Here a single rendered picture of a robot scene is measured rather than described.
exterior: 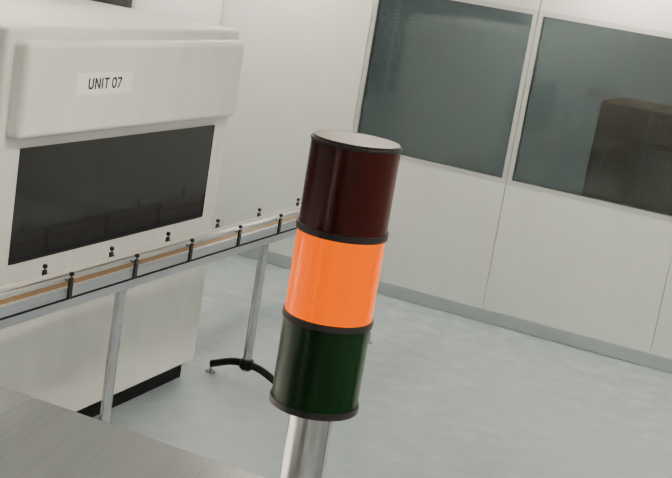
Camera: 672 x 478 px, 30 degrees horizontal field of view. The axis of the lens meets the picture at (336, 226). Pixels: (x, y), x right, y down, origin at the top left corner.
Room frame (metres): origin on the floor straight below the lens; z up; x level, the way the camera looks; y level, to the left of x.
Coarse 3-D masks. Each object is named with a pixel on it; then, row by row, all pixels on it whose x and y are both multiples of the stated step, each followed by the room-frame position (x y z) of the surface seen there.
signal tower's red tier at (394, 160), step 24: (312, 144) 0.66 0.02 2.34; (312, 168) 0.65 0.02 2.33; (336, 168) 0.64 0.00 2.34; (360, 168) 0.64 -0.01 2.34; (384, 168) 0.65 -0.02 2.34; (312, 192) 0.65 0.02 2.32; (336, 192) 0.64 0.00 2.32; (360, 192) 0.64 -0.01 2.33; (384, 192) 0.65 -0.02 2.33; (312, 216) 0.65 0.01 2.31; (336, 216) 0.64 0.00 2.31; (360, 216) 0.64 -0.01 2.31; (384, 216) 0.65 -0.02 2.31
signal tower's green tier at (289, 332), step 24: (288, 336) 0.65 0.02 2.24; (312, 336) 0.64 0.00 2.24; (336, 336) 0.64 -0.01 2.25; (360, 336) 0.65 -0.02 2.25; (288, 360) 0.65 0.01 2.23; (312, 360) 0.64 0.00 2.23; (336, 360) 0.64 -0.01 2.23; (360, 360) 0.65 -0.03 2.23; (288, 384) 0.65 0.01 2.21; (312, 384) 0.64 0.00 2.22; (336, 384) 0.64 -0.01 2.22; (360, 384) 0.66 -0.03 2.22; (312, 408) 0.64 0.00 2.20; (336, 408) 0.65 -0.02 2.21
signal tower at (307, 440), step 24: (336, 144) 0.65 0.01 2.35; (360, 144) 0.65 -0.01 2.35; (384, 144) 0.66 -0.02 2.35; (336, 240) 0.64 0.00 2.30; (360, 240) 0.64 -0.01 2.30; (384, 240) 0.66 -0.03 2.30; (288, 312) 0.66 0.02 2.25; (288, 408) 0.65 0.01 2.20; (288, 432) 0.66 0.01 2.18; (312, 432) 0.65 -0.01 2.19; (288, 456) 0.66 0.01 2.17; (312, 456) 0.65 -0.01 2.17
